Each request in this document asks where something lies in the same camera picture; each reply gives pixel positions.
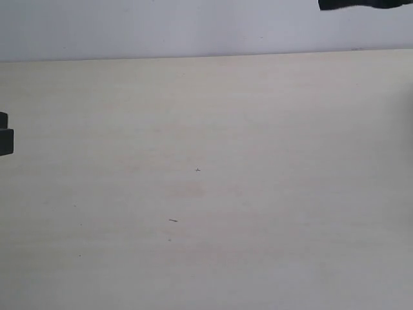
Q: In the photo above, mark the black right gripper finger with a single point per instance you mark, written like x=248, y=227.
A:
x=326, y=5

